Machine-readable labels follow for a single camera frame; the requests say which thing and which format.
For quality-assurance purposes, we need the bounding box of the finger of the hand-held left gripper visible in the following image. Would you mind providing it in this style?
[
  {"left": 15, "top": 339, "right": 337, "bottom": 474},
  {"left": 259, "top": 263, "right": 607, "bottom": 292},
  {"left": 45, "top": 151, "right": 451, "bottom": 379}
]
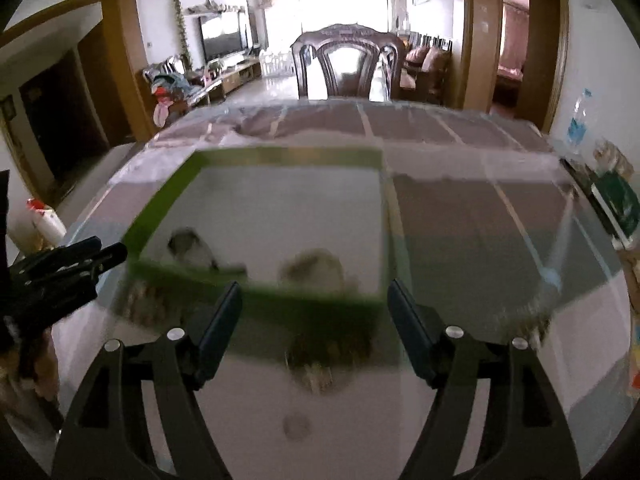
[
  {"left": 10, "top": 242, "right": 128, "bottom": 323},
  {"left": 10, "top": 236, "right": 103, "bottom": 276}
]

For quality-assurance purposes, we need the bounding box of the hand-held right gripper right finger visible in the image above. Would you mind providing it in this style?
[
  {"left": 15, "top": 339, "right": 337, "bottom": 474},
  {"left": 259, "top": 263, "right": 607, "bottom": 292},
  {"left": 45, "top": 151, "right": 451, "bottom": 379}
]
[{"left": 387, "top": 279, "right": 581, "bottom": 480}]

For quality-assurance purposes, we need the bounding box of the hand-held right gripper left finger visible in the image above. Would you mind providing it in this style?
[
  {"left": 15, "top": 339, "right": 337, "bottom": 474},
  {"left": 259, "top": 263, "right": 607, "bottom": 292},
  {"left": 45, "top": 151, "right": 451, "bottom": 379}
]
[{"left": 52, "top": 281, "right": 244, "bottom": 480}]

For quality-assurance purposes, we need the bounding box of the dark brown beaded bracelet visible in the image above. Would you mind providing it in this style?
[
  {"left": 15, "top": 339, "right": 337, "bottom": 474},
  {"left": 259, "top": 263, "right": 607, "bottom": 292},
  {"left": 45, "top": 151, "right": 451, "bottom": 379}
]
[{"left": 285, "top": 332, "right": 373, "bottom": 395}]

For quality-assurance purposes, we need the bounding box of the beige beaded bracelet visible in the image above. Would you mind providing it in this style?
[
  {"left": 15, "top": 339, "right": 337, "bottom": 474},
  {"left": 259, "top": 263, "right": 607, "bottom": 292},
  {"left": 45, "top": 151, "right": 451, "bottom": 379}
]
[{"left": 279, "top": 249, "right": 358, "bottom": 294}]

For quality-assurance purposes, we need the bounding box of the green rimmed white tray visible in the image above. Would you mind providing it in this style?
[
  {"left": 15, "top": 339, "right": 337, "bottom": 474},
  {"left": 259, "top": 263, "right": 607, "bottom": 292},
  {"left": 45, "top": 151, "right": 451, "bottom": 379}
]
[{"left": 122, "top": 147, "right": 397, "bottom": 312}]

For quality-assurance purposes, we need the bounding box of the person's left hand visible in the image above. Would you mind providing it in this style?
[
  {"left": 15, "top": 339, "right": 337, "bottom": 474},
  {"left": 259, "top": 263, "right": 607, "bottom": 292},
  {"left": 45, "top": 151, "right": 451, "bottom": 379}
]
[{"left": 0, "top": 337, "right": 60, "bottom": 413}]

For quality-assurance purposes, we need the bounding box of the red and white bag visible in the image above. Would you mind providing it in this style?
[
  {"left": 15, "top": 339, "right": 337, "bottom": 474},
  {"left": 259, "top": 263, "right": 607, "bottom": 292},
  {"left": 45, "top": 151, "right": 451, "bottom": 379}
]
[{"left": 7, "top": 198, "right": 69, "bottom": 257}]

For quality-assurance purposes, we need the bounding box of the chair with clothes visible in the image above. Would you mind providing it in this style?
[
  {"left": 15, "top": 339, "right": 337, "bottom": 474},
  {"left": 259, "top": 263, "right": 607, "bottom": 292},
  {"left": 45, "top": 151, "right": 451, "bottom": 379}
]
[{"left": 144, "top": 69, "right": 202, "bottom": 129}]

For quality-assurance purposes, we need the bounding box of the wooden television cabinet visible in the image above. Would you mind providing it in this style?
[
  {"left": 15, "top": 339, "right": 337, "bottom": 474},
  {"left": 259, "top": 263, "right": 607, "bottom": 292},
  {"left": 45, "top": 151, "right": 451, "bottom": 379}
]
[{"left": 200, "top": 57, "right": 262, "bottom": 97}]

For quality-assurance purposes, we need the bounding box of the brown armchair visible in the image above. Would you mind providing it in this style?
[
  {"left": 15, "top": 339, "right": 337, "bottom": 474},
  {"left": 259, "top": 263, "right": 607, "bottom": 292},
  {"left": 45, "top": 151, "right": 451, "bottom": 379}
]
[{"left": 404, "top": 44, "right": 452, "bottom": 105}]

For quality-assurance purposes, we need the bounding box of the green leaf garland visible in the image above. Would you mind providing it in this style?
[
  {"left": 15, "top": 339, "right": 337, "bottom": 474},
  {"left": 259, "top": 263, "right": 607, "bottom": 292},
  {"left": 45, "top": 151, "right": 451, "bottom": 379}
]
[{"left": 171, "top": 0, "right": 194, "bottom": 72}]

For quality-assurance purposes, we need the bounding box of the clear plastic water bottle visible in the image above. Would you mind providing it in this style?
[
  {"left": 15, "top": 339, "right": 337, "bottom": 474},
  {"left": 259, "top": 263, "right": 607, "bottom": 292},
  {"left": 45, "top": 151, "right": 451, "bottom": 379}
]
[{"left": 566, "top": 88, "right": 594, "bottom": 155}]

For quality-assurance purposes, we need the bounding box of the white play fence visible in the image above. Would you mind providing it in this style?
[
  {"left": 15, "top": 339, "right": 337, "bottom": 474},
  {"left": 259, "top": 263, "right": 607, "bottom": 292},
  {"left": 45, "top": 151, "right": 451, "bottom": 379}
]
[{"left": 260, "top": 50, "right": 294, "bottom": 79}]

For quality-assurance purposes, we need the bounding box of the patterned packet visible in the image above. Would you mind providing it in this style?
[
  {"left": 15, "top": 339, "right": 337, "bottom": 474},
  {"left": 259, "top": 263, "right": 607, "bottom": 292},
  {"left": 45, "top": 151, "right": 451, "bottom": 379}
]
[{"left": 594, "top": 137, "right": 635, "bottom": 177}]

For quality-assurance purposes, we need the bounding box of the flat screen television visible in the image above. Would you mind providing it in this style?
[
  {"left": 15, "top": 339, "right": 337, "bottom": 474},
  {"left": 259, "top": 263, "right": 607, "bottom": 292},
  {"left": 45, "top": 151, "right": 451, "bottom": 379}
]
[{"left": 200, "top": 11, "right": 247, "bottom": 62}]

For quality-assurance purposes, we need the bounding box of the dark wooden dining chair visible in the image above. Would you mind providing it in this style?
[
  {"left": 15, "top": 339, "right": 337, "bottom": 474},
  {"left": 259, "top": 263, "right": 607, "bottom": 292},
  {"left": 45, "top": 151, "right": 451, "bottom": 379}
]
[{"left": 292, "top": 24, "right": 407, "bottom": 104}]

